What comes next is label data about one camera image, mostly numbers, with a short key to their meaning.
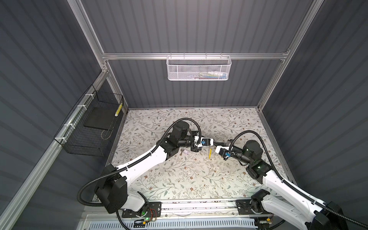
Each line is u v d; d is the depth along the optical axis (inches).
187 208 29.7
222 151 23.1
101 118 30.3
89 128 28.7
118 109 32.1
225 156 23.5
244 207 28.8
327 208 16.1
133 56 66.2
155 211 28.4
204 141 23.5
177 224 30.3
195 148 24.5
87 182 15.2
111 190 16.0
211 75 36.3
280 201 22.8
